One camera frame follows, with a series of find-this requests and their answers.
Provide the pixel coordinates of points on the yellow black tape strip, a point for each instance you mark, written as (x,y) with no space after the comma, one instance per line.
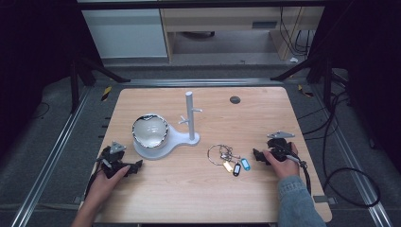
(106,93)
(305,91)

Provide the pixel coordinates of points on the light wooden desk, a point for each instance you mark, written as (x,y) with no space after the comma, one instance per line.
(227,19)

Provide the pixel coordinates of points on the person's left hand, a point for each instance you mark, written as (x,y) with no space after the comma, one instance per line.
(102,187)

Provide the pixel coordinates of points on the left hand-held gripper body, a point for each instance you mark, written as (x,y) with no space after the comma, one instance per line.
(111,160)

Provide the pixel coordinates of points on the metal bowl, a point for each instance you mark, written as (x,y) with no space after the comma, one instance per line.
(149,131)

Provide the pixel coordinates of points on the white cabinet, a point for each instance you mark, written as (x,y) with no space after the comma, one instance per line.
(126,33)

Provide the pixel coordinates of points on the round grey table grommet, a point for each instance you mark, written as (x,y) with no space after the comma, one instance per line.
(235,100)

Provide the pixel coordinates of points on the aluminium rail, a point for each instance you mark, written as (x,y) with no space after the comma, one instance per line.
(353,157)
(50,157)
(201,82)

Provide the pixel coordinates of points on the black metal stand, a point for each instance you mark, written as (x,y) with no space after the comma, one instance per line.
(326,85)
(75,88)

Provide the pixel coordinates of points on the small white floor object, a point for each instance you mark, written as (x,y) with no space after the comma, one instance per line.
(293,60)

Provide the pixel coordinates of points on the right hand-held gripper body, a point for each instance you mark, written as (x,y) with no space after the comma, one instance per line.
(280,148)

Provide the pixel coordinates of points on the grey stand with pegs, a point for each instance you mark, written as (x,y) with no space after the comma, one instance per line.
(190,126)

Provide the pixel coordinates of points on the person's right hand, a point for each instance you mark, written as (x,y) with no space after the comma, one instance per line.
(286,168)

